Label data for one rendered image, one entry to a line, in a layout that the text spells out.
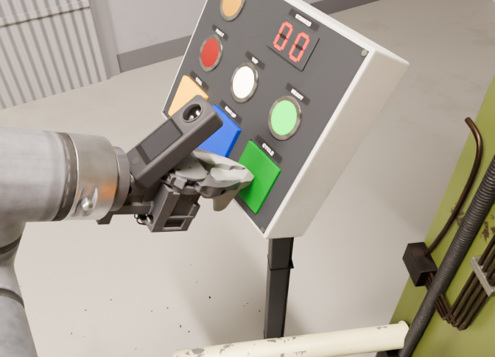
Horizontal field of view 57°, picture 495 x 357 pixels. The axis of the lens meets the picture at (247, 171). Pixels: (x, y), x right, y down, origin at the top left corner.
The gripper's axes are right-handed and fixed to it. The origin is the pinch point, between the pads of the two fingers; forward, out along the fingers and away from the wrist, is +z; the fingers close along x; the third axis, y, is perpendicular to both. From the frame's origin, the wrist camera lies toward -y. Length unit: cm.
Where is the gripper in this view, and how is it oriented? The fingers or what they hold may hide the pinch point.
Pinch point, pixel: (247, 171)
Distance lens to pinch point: 62.2
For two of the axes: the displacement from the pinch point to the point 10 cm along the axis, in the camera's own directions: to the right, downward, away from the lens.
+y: -4.2, 8.1, 4.0
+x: 5.3, 5.8, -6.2
